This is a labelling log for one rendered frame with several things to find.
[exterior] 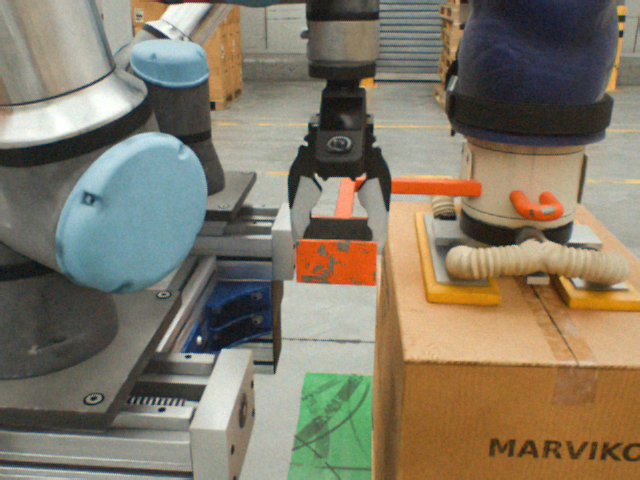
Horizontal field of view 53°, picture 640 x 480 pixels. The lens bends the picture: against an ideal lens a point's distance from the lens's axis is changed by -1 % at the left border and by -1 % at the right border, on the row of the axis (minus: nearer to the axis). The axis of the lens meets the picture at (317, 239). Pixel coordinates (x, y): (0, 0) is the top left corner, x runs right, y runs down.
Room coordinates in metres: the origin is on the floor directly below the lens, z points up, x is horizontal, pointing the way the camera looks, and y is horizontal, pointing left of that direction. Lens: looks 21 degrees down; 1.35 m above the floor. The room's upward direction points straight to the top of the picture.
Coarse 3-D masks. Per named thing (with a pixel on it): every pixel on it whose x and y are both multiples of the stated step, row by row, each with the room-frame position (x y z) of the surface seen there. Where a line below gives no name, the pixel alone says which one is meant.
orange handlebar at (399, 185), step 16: (352, 192) 0.85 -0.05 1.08; (400, 192) 0.91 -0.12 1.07; (416, 192) 0.91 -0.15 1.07; (432, 192) 0.90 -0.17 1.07; (448, 192) 0.90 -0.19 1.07; (464, 192) 0.90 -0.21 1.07; (480, 192) 0.90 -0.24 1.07; (512, 192) 0.87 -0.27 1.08; (544, 192) 0.86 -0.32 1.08; (336, 208) 0.78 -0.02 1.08; (352, 208) 0.80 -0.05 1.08; (528, 208) 0.80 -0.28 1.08; (544, 208) 0.79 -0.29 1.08; (560, 208) 0.80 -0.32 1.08
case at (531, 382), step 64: (384, 256) 1.12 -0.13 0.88; (384, 320) 1.03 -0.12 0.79; (448, 320) 0.74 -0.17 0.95; (512, 320) 0.74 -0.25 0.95; (576, 320) 0.74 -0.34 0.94; (384, 384) 0.95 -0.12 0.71; (448, 384) 0.65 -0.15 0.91; (512, 384) 0.64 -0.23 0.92; (576, 384) 0.64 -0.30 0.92; (384, 448) 0.87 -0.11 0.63; (448, 448) 0.64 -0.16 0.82; (512, 448) 0.64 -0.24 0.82; (576, 448) 0.64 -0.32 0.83
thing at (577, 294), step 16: (576, 224) 1.06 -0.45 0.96; (560, 288) 0.82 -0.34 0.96; (576, 288) 0.80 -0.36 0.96; (592, 288) 0.79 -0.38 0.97; (608, 288) 0.79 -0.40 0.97; (624, 288) 0.79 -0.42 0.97; (576, 304) 0.77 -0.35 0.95; (592, 304) 0.77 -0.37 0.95; (608, 304) 0.77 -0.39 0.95; (624, 304) 0.77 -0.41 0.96
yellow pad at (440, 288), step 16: (416, 224) 1.07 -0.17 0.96; (432, 240) 0.97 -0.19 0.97; (432, 256) 0.90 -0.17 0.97; (432, 272) 0.85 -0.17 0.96; (432, 288) 0.80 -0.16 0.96; (448, 288) 0.80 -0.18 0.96; (464, 288) 0.80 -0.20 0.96; (480, 288) 0.80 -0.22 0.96; (496, 288) 0.80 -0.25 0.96; (464, 304) 0.79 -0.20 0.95; (480, 304) 0.78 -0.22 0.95; (496, 304) 0.78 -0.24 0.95
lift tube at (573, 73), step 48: (480, 0) 0.92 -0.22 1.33; (528, 0) 0.85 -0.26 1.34; (576, 0) 0.84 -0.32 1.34; (480, 48) 0.89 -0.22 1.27; (528, 48) 0.85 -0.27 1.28; (576, 48) 0.85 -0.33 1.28; (480, 96) 0.89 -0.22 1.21; (528, 96) 0.85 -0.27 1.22; (576, 96) 0.84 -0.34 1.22; (528, 144) 0.84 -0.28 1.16; (576, 144) 0.84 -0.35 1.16
